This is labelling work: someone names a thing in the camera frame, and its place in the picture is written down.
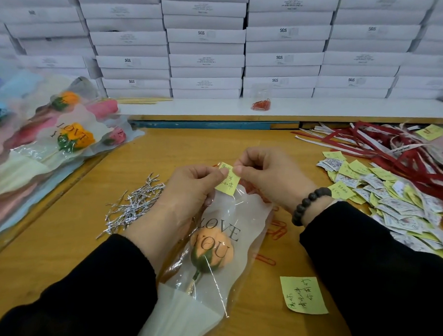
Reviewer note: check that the person's left hand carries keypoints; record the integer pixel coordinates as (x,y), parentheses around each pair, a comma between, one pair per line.
(172,209)

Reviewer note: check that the person's right hand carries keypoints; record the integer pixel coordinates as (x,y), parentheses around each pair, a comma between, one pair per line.
(278,178)

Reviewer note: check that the small yellow note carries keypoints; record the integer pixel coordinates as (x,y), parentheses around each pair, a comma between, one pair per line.
(228,182)

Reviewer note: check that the peach rose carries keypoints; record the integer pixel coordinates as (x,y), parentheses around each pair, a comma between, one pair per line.
(211,255)

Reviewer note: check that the pile of yellow white tags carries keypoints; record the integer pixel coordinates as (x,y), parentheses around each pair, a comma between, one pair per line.
(378,195)

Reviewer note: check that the pile of red ribbons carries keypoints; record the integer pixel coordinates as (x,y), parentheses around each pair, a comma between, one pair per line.
(398,146)

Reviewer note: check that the pile of flowers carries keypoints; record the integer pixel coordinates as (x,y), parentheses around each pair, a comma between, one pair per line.
(28,154)

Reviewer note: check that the person's left forearm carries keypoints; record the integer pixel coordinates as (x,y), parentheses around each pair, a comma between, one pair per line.
(65,304)

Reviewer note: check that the person's right forearm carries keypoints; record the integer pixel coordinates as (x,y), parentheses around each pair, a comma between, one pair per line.
(386,276)

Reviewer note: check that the pile of silver twist ties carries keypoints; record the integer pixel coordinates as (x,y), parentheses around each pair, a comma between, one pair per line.
(134,204)

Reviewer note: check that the pile of orange paper clips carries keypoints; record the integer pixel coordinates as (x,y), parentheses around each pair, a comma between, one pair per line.
(276,228)

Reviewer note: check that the small bag of red clips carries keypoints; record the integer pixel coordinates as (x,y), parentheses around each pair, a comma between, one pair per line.
(261,105)

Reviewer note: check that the long white board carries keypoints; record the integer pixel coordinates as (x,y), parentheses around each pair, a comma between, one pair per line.
(337,109)

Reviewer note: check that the wooden sticks bundle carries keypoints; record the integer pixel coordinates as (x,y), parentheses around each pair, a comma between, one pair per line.
(144,100)

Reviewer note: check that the wall of stacked white boxes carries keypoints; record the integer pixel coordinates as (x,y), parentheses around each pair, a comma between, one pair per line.
(200,41)

